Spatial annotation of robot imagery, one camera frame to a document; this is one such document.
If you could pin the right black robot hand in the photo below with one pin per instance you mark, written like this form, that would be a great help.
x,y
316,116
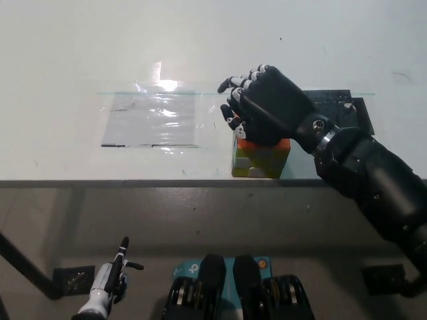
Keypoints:
x,y
277,103

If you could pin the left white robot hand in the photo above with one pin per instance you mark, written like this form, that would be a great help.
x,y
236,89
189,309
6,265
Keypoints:
x,y
105,283

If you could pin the black tape patch on desk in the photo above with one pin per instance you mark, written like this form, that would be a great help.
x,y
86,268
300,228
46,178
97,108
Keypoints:
x,y
330,103

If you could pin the large orange red puzzle cube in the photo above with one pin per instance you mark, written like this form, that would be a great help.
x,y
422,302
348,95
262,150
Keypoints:
x,y
263,160

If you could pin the black ribbed robot body block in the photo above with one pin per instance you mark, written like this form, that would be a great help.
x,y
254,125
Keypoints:
x,y
200,293
267,293

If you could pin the black floor tape patch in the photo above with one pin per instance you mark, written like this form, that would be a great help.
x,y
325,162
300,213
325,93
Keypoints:
x,y
75,280
380,280

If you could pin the black diagonal table leg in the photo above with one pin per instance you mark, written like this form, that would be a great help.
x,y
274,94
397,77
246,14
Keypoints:
x,y
26,266

